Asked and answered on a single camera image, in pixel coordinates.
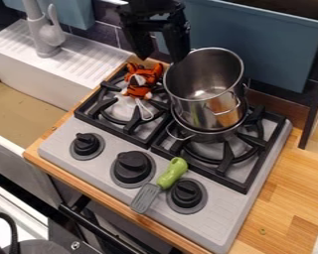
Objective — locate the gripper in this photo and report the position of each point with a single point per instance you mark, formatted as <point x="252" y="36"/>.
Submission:
<point x="150" y="11"/>

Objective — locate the silver pot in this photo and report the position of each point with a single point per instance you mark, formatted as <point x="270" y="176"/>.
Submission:
<point x="201" y="82"/>

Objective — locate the green and grey spatula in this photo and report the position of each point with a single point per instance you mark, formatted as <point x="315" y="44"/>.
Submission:
<point x="168" y="173"/>

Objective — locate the orange plush tiger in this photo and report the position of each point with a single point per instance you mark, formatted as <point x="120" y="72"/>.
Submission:
<point x="142" y="79"/>

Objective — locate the toy sink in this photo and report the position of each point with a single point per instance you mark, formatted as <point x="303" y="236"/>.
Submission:
<point x="73" y="66"/>

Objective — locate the tap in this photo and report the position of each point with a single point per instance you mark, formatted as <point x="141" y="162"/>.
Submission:
<point x="44" y="33"/>

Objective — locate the toy stove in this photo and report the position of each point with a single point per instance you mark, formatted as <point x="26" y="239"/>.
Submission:
<point x="99" y="165"/>

